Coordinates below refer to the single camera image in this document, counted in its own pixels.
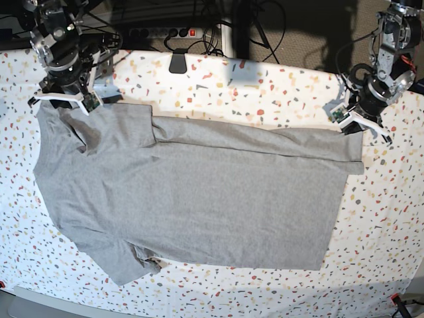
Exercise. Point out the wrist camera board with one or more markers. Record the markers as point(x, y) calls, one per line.
point(91, 102)
point(339, 113)

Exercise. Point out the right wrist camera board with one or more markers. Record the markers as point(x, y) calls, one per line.
point(91, 102)

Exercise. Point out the grey T-shirt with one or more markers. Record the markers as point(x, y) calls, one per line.
point(127, 187)

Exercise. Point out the white metal table leg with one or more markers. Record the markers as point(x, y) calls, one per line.
point(227, 41)

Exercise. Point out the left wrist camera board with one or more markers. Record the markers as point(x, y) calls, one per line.
point(339, 113)

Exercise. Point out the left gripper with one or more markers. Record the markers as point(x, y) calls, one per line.
point(372, 97)

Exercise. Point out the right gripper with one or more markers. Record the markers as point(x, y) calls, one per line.
point(69, 79)

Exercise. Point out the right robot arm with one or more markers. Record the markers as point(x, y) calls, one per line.
point(70, 53)

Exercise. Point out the red clamp right corner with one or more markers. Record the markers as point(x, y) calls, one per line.
point(396, 300)

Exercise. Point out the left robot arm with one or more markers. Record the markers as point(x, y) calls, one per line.
point(392, 48)

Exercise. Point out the white power strip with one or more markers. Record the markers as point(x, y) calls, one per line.
point(163, 32)

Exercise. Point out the black table clamp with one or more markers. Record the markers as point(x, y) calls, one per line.
point(178, 62)

